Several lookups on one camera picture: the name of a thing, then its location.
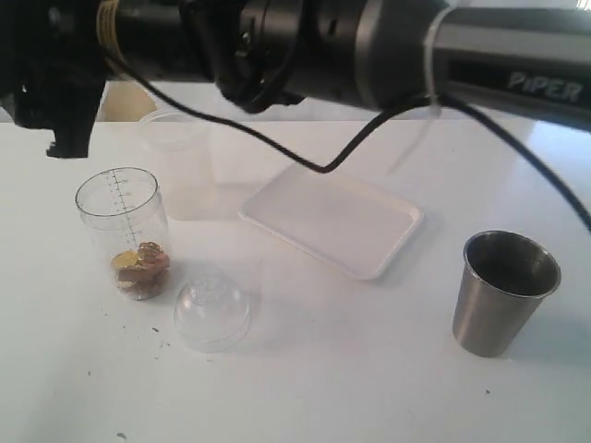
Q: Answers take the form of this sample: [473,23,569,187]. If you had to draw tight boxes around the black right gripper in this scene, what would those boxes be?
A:
[1,1,108,158]

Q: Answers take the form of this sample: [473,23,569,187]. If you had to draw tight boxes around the brown almonds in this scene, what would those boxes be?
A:
[110,241,171,301]

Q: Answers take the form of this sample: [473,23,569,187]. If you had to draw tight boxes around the stainless steel cup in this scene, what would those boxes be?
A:
[452,230,561,358]

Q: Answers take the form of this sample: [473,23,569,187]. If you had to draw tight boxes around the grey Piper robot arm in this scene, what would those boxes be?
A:
[1,1,590,159]

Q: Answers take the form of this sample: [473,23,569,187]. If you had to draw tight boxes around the clear plastic shaker cup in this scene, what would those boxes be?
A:
[75,167,172,293]

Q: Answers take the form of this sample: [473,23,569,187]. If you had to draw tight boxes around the clear domed shaker lid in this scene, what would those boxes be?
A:
[173,267,251,353]

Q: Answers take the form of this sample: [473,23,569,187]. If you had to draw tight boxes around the translucent plastic container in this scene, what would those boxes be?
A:
[139,110,217,221]

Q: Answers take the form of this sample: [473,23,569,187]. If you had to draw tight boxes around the white rectangular tray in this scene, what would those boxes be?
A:
[239,165,424,281]

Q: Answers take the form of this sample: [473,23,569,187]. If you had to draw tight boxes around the white zip tie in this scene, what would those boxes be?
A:
[386,5,457,176]

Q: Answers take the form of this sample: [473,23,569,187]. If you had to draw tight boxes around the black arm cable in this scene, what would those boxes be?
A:
[108,54,591,232]

